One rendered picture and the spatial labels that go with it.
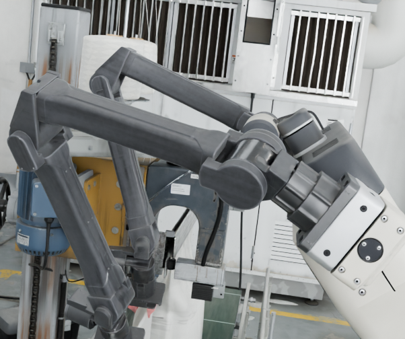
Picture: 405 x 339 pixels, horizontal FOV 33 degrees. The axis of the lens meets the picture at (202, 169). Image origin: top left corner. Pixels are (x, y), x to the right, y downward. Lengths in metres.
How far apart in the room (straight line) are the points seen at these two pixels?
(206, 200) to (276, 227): 2.83
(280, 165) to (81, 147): 0.95
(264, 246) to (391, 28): 1.74
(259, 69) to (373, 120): 2.06
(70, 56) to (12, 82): 4.37
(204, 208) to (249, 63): 2.26
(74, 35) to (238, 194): 1.18
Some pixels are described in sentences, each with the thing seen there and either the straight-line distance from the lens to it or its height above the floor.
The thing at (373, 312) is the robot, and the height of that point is 1.29.
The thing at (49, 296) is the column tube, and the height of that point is 0.88.
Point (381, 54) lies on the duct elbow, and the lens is 4.97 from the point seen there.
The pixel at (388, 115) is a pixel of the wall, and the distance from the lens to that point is 6.00.
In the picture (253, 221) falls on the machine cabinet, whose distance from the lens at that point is 4.75.
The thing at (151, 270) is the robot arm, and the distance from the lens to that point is 1.66.
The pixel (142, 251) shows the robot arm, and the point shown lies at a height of 1.20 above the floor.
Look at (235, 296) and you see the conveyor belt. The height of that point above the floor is 0.38.
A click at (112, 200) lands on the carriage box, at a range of 2.01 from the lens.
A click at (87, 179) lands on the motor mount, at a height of 1.30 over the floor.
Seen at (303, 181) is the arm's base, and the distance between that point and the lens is 0.96.
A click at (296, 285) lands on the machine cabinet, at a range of 4.91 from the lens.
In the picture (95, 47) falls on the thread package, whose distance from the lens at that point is 1.77.
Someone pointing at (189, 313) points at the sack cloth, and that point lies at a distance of 2.33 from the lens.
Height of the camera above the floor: 1.68
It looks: 10 degrees down
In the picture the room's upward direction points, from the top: 7 degrees clockwise
